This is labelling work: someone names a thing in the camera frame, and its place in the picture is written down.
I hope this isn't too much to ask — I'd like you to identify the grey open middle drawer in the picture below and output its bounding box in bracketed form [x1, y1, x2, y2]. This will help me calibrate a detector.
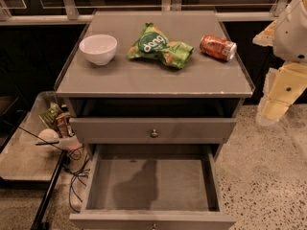
[70, 145, 235, 230]

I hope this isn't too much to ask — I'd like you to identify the green snack bag in bin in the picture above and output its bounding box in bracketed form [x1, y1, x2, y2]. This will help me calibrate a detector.
[39, 102, 62, 128]

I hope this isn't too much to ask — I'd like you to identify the round metal drawer knob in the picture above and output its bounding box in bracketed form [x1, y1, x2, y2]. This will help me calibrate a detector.
[151, 129, 158, 138]

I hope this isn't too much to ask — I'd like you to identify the white ball in bin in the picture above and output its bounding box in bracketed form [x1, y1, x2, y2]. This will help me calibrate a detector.
[37, 128, 59, 144]

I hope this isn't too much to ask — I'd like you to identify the green rice chip bag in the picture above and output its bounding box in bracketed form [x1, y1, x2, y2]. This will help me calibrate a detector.
[128, 23, 194, 69]

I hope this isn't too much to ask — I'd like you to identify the metal window railing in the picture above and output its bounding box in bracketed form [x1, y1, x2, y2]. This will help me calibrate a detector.
[0, 0, 290, 25]

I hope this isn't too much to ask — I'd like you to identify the orange soda can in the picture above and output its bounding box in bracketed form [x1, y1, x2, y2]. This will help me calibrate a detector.
[200, 34, 237, 61]

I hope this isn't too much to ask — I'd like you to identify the brown snack packet in bin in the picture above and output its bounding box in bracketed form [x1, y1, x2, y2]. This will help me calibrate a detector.
[56, 112, 73, 138]

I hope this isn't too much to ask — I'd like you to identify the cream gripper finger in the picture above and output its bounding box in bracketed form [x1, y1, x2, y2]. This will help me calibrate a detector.
[252, 21, 276, 47]
[256, 61, 307, 126]

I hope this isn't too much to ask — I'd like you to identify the blue cable on floor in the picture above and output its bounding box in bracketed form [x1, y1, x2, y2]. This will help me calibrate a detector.
[62, 145, 92, 214]

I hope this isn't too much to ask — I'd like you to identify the black rod on floor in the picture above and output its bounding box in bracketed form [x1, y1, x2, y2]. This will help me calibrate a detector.
[31, 151, 67, 230]

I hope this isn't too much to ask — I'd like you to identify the white ceramic bowl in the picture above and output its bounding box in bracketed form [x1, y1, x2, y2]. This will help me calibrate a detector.
[79, 34, 117, 65]

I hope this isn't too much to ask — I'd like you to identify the grey top drawer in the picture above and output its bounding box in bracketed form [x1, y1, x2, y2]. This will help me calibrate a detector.
[70, 118, 236, 144]

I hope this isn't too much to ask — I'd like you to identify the grey drawer cabinet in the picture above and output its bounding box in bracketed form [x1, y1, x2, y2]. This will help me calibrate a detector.
[56, 11, 253, 154]

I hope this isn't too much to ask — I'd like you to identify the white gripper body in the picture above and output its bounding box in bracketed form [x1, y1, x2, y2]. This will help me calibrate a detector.
[273, 0, 307, 62]

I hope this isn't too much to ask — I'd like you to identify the clear plastic bin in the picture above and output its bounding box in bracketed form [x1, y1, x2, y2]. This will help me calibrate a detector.
[0, 91, 83, 181]

